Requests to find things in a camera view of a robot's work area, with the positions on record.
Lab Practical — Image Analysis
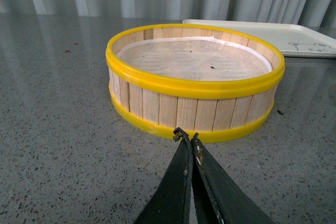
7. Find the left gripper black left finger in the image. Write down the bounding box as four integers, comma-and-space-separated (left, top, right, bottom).
134, 127, 193, 223

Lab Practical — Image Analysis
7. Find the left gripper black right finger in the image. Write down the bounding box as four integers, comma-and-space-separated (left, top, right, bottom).
191, 133, 273, 223

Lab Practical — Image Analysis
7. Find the white bear-print tray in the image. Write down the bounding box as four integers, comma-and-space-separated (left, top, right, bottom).
182, 19, 335, 58

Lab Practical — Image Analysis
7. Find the yellow-rimmed wooden steamer basket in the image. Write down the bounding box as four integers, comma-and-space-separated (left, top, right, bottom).
106, 24, 285, 143

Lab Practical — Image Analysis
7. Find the white steamer liner cloth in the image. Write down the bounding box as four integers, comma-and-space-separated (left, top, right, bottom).
117, 37, 272, 81

